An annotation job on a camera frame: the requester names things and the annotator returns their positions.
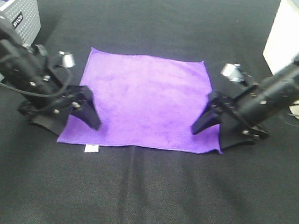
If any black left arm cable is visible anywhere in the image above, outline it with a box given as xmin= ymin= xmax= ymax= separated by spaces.
xmin=0 ymin=58 xmax=74 ymax=101

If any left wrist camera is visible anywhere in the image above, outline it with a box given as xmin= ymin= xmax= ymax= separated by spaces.
xmin=58 ymin=51 xmax=76 ymax=69

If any purple microfiber towel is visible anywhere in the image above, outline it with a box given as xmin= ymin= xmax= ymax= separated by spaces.
xmin=57 ymin=48 xmax=221 ymax=154

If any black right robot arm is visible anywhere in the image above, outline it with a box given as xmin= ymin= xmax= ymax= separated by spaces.
xmin=191 ymin=53 xmax=299 ymax=148

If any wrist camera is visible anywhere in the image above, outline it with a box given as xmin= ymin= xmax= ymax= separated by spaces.
xmin=221 ymin=63 xmax=247 ymax=85
xmin=58 ymin=51 xmax=76 ymax=69

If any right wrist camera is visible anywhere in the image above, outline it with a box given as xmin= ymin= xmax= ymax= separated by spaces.
xmin=221 ymin=63 xmax=247 ymax=85

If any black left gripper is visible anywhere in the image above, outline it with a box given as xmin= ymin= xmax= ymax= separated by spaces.
xmin=0 ymin=40 xmax=101 ymax=136

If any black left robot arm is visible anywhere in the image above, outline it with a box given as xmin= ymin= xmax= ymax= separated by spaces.
xmin=0 ymin=11 xmax=101 ymax=135

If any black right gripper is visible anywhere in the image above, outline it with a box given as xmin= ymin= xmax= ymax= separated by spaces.
xmin=191 ymin=77 xmax=295 ymax=150

